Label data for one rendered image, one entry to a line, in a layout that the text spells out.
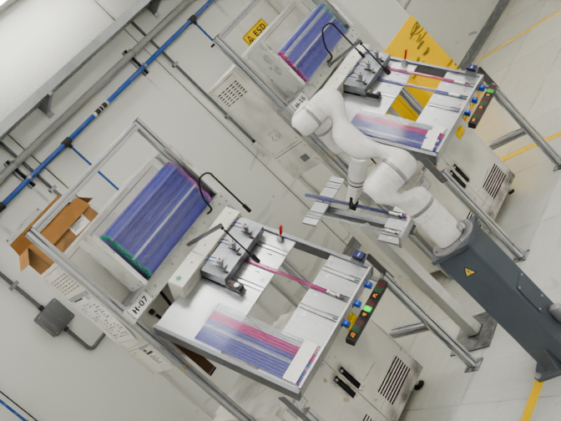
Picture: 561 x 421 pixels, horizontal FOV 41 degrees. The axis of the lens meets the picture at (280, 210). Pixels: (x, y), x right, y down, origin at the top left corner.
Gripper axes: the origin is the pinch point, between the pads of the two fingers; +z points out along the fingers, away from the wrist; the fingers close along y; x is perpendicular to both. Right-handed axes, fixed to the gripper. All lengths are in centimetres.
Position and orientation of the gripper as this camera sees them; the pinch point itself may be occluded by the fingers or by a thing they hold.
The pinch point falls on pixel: (353, 205)
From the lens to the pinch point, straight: 348.8
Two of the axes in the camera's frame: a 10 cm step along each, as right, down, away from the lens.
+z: -0.1, 6.9, 7.3
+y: -4.4, 6.5, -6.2
